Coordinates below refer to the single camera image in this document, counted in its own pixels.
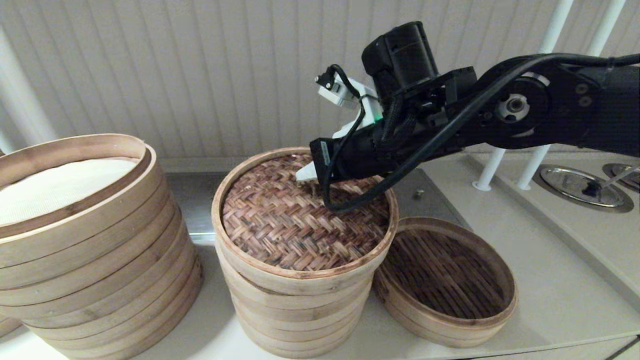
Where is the white metal pole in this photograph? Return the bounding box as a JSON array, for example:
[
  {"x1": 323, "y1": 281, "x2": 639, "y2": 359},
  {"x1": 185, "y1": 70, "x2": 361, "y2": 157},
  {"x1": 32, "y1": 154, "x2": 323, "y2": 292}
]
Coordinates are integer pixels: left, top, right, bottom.
[
  {"x1": 515, "y1": 0, "x2": 626, "y2": 192},
  {"x1": 471, "y1": 0, "x2": 574, "y2": 193}
]

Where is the medium bamboo steamer stack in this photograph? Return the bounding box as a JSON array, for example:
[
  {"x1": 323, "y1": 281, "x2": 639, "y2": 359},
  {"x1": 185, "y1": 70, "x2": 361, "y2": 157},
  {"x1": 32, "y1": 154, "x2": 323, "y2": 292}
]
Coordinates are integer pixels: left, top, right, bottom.
[{"x1": 215, "y1": 240, "x2": 381, "y2": 359}]

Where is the white cloth steamer liner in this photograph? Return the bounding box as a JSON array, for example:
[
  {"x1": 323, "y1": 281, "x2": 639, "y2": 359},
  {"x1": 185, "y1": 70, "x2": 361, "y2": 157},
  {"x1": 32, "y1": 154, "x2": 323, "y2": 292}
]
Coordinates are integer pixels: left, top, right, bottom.
[{"x1": 0, "y1": 158, "x2": 141, "y2": 227}]

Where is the woven bamboo steamer lid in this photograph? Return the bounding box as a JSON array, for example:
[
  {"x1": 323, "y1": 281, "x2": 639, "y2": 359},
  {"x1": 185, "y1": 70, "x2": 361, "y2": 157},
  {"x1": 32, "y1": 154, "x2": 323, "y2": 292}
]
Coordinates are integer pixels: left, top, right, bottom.
[{"x1": 211, "y1": 146, "x2": 400, "y2": 296}]

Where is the round steel recessed lid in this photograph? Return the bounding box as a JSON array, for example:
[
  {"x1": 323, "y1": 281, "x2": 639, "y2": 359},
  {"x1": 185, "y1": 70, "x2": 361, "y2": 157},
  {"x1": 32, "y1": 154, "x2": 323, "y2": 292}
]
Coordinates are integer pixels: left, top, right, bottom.
[
  {"x1": 601, "y1": 163, "x2": 640, "y2": 195},
  {"x1": 531, "y1": 165, "x2": 633, "y2": 214}
]

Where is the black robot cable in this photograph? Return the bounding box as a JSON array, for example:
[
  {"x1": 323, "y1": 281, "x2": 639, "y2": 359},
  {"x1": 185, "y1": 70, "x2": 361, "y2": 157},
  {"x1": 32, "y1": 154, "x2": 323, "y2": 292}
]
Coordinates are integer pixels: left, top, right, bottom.
[{"x1": 320, "y1": 52, "x2": 640, "y2": 214}]

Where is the small bamboo steamer basket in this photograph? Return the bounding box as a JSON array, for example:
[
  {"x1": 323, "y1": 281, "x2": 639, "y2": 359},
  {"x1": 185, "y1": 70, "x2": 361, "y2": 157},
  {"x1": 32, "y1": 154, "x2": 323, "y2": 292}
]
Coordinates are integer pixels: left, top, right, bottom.
[{"x1": 372, "y1": 216, "x2": 519, "y2": 349}]

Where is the stainless steel vented plate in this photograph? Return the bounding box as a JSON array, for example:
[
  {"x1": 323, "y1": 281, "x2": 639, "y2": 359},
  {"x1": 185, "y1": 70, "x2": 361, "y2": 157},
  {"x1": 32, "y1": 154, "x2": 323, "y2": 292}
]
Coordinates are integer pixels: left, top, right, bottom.
[{"x1": 166, "y1": 169, "x2": 467, "y2": 246}]

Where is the white round pillar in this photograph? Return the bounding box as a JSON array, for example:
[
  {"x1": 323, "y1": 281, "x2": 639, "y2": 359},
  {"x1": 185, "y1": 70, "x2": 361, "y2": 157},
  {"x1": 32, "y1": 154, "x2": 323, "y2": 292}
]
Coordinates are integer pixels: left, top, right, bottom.
[{"x1": 0, "y1": 25, "x2": 58, "y2": 151}]

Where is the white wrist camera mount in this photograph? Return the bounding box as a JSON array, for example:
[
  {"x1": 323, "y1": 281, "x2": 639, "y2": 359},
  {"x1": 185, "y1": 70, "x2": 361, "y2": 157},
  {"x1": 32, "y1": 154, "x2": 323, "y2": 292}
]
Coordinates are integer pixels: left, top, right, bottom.
[{"x1": 315, "y1": 65, "x2": 386, "y2": 141}]

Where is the large bamboo steamer stack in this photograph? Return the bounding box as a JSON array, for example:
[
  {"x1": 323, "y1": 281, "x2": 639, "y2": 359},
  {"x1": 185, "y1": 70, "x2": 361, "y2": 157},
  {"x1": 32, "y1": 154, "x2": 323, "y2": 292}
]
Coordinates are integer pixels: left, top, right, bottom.
[{"x1": 0, "y1": 133, "x2": 205, "y2": 360}]

